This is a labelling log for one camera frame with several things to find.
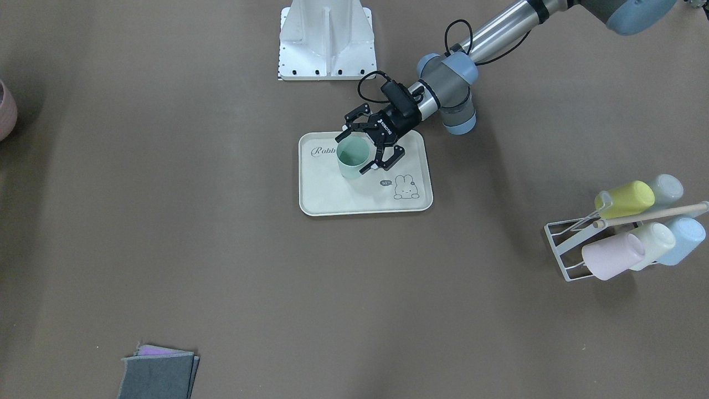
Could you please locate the pink bowl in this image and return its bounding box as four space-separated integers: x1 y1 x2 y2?
0 81 18 141

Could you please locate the pale grey-blue cup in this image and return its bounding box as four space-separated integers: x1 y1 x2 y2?
646 173 684 212

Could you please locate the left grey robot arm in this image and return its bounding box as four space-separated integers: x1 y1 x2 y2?
335 1 674 177

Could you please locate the grey folded cloth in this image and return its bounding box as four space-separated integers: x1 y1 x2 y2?
117 344 200 398

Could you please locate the green cup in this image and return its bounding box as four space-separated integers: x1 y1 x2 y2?
335 136 371 179

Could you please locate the pink cup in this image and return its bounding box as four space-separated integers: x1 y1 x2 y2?
582 232 645 281

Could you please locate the light blue cup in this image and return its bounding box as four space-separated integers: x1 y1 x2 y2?
657 216 707 266

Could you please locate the white wire cup rack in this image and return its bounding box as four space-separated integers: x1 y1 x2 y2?
543 200 708 282

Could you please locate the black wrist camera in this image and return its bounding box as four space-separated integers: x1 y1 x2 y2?
380 80 419 115

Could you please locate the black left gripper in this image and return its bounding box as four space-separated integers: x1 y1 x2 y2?
335 98 422 175

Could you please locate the white cup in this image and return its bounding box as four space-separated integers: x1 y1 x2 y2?
630 222 676 271

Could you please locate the yellow cup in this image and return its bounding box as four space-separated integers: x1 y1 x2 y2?
599 180 656 219

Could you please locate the cream rabbit tray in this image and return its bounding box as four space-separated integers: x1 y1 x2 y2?
299 131 433 216

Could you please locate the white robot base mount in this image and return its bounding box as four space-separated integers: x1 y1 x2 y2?
277 1 377 81

